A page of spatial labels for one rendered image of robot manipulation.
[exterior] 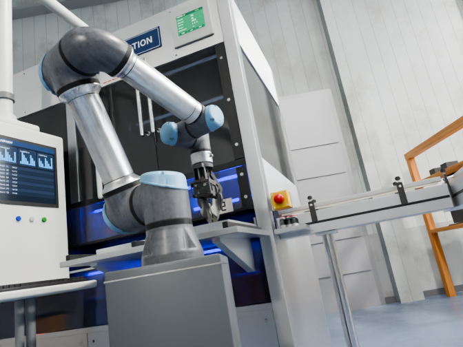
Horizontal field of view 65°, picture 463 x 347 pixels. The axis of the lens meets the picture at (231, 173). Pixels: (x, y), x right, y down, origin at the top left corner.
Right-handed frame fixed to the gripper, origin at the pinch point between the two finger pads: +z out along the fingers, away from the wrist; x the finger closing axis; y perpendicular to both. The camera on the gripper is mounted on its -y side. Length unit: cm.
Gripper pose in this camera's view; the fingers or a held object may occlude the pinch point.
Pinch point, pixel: (213, 222)
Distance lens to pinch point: 126.2
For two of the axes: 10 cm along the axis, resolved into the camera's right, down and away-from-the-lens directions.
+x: 9.2, -2.4, -3.0
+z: 1.6, 9.5, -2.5
